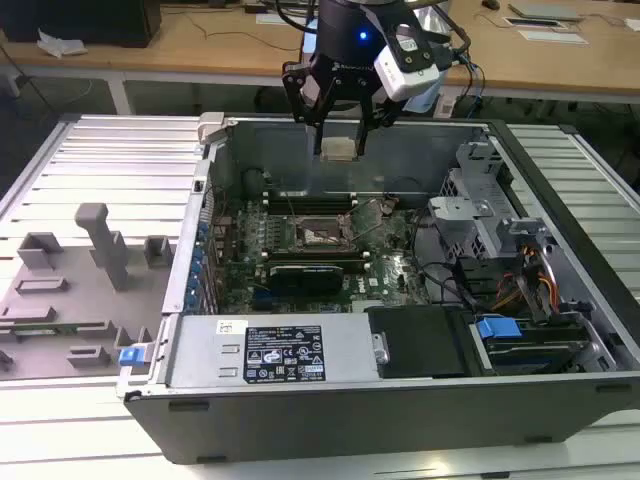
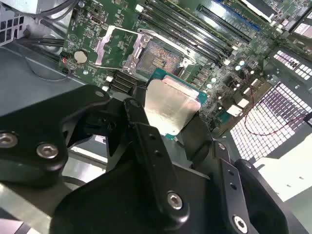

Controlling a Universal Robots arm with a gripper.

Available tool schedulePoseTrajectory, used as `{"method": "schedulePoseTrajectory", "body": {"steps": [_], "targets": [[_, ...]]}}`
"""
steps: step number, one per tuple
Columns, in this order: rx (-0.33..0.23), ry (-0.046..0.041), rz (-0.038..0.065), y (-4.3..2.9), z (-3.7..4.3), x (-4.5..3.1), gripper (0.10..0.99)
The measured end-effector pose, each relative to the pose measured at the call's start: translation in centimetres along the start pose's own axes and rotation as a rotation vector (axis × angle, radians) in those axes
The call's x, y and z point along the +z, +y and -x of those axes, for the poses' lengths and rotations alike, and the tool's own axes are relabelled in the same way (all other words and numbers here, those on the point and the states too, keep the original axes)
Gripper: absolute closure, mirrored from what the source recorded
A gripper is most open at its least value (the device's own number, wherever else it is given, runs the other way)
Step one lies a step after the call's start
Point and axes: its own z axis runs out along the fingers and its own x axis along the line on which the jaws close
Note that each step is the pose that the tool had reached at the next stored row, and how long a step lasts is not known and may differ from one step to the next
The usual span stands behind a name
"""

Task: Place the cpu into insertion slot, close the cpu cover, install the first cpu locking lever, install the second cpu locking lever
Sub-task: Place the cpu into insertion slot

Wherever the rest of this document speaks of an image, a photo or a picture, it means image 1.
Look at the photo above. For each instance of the wooden desk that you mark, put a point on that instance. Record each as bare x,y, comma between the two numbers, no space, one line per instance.
200,50

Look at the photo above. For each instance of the CPU socket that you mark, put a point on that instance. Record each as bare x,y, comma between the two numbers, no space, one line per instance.
320,236

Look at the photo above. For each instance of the black open PC case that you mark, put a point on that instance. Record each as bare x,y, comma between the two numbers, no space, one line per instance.
350,425

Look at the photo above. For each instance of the crumpled white paper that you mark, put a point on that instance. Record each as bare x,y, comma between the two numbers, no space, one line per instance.
62,45

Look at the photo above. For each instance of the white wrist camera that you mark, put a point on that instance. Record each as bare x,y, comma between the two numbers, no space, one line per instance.
400,75

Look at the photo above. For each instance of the black round board component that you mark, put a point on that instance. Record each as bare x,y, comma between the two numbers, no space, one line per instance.
252,181

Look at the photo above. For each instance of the grey flat laptop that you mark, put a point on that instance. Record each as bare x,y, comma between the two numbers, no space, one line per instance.
545,11

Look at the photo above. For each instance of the silver metal drive cage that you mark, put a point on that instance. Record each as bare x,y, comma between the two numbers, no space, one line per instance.
465,215

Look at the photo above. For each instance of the white tag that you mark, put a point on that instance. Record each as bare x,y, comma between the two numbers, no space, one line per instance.
446,107

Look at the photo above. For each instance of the black computer mouse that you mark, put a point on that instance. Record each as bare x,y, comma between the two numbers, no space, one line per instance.
491,4

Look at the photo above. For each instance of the blue expansion slot clip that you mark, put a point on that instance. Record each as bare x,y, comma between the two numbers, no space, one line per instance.
198,258
203,231
194,285
190,301

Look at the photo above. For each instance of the grey power supply unit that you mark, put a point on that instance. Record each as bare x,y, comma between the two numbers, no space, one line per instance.
200,350

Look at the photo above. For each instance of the black box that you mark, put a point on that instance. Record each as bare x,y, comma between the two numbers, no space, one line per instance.
75,20

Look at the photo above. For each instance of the grey parts rack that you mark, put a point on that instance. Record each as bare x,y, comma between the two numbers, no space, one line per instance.
75,310

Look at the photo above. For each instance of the black drive bay cover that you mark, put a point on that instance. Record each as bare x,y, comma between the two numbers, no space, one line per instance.
420,345

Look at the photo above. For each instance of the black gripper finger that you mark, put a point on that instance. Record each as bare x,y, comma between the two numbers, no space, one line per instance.
366,117
300,95

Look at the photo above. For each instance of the dark battery holder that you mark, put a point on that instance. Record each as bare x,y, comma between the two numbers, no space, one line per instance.
388,205

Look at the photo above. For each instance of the blue disk carrier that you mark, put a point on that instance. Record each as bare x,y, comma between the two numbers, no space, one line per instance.
497,331

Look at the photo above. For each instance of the black graphics card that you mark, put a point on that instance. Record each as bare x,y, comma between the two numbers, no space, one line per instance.
307,282

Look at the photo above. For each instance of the black hard disk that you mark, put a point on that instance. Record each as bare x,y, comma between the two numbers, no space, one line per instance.
537,350

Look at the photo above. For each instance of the green RAM stick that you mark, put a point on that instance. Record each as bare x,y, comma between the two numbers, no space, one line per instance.
45,330

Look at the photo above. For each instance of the blue case latch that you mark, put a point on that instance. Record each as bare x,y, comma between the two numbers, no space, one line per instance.
130,356

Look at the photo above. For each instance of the silver square CPU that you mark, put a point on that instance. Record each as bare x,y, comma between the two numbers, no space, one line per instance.
340,149

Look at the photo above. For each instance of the black RAM stick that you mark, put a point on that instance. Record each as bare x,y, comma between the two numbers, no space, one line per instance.
310,204
320,257

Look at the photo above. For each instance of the green motherboard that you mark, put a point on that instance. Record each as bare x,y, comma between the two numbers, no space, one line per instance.
380,270

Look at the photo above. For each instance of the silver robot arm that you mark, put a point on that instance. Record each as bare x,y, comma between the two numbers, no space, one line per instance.
424,101

